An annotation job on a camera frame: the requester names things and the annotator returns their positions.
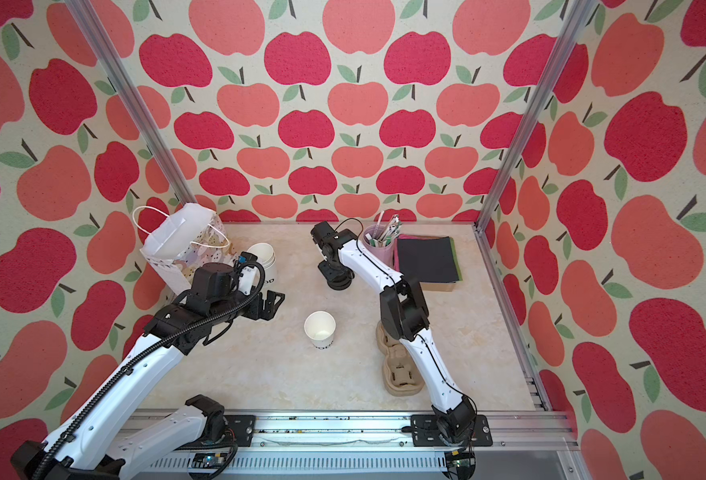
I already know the stack of white paper cups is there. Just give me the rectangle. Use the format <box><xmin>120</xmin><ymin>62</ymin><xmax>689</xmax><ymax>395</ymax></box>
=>
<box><xmin>247</xmin><ymin>243</ymin><xmax>277</xmax><ymax>285</ymax></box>

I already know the single white paper cup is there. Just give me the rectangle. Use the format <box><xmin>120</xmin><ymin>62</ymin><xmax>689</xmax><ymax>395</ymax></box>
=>
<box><xmin>303</xmin><ymin>311</ymin><xmax>336</xmax><ymax>350</ymax></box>

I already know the cartoon animal paper gift bag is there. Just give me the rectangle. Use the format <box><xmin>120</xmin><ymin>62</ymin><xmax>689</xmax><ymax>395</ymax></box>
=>
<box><xmin>131</xmin><ymin>203</ymin><xmax>235</xmax><ymax>294</ymax></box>

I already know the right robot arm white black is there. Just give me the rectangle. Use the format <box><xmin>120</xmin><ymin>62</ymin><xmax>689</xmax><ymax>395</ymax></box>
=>
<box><xmin>311</xmin><ymin>221</ymin><xmax>477</xmax><ymax>449</ymax></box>

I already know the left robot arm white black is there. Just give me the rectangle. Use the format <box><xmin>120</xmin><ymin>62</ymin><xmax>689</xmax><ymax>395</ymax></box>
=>
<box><xmin>11</xmin><ymin>258</ymin><xmax>285</xmax><ymax>479</ymax></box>

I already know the pink cylindrical holder cup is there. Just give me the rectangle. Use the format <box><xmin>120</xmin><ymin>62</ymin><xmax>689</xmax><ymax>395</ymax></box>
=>
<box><xmin>363</xmin><ymin>225</ymin><xmax>395</xmax><ymax>267</ymax></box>

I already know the stack of dark napkins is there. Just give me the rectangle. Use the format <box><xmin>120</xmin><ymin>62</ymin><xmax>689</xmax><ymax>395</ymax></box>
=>
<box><xmin>395</xmin><ymin>235</ymin><xmax>462</xmax><ymax>285</ymax></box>

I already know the brown pulp cup carrier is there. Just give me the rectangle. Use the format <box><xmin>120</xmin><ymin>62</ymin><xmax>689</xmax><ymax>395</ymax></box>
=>
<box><xmin>376</xmin><ymin>322</ymin><xmax>425</xmax><ymax>397</ymax></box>

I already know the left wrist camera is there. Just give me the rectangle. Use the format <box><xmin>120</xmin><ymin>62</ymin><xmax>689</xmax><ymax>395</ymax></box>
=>
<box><xmin>235</xmin><ymin>254</ymin><xmax>259</xmax><ymax>295</ymax></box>

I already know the aluminium front rail frame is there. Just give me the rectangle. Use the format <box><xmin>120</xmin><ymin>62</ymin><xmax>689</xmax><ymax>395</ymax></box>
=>
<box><xmin>64</xmin><ymin>409</ymin><xmax>594</xmax><ymax>480</ymax></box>

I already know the left aluminium corner post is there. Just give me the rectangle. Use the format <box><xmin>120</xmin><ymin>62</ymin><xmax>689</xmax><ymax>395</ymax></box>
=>
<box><xmin>65</xmin><ymin>0</ymin><xmax>197</xmax><ymax>203</ymax></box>

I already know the aluminium corner post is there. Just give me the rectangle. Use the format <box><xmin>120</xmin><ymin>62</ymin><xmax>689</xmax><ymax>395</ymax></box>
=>
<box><xmin>65</xmin><ymin>0</ymin><xmax>197</xmax><ymax>203</ymax></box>
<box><xmin>474</xmin><ymin>0</ymin><xmax>599</xmax><ymax>236</ymax></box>

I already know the right aluminium corner post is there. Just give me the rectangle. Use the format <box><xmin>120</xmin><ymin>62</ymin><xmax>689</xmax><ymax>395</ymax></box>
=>
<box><xmin>474</xmin><ymin>0</ymin><xmax>599</xmax><ymax>236</ymax></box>

